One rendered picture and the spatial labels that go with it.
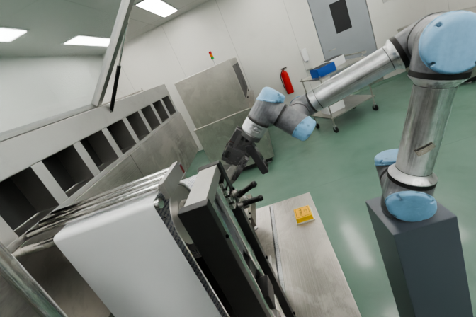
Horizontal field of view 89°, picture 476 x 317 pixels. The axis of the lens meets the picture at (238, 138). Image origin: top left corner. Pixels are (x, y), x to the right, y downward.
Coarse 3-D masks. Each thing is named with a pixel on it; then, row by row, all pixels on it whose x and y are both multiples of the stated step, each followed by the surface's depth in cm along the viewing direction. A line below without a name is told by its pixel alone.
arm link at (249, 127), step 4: (248, 120) 75; (244, 124) 76; (248, 124) 75; (252, 124) 74; (244, 128) 75; (248, 128) 75; (252, 128) 74; (256, 128) 73; (260, 128) 74; (264, 128) 75; (248, 132) 75; (252, 132) 74; (256, 132) 74; (260, 132) 75; (264, 132) 76; (252, 136) 75; (256, 136) 75; (260, 136) 76
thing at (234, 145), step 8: (240, 128) 79; (232, 136) 79; (240, 136) 77; (248, 136) 75; (232, 144) 79; (240, 144) 79; (248, 144) 78; (224, 152) 80; (232, 152) 77; (240, 152) 77; (248, 152) 79; (224, 160) 78; (232, 160) 79; (240, 160) 78; (248, 160) 78
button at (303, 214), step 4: (300, 208) 107; (304, 208) 106; (308, 208) 105; (296, 212) 105; (300, 212) 104; (304, 212) 103; (308, 212) 102; (296, 216) 103; (300, 216) 102; (304, 216) 101; (308, 216) 101; (312, 216) 101; (300, 220) 102; (304, 220) 101
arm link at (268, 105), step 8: (264, 88) 72; (272, 88) 75; (264, 96) 71; (272, 96) 70; (280, 96) 71; (256, 104) 73; (264, 104) 71; (272, 104) 71; (280, 104) 72; (256, 112) 73; (264, 112) 72; (272, 112) 71; (256, 120) 73; (264, 120) 73; (272, 120) 73
